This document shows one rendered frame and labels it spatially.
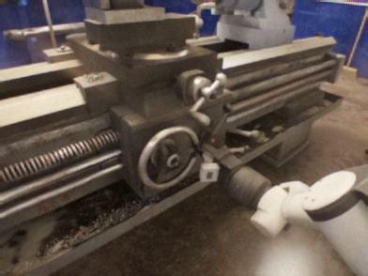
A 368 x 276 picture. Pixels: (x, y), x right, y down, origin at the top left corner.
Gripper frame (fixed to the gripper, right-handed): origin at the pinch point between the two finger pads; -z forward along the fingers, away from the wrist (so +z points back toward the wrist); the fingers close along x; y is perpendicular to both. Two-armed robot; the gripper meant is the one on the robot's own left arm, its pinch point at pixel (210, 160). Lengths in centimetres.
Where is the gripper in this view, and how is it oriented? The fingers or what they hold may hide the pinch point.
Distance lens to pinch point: 70.8
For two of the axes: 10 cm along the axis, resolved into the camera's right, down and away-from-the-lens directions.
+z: 6.2, 4.4, -6.5
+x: 0.7, -8.6, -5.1
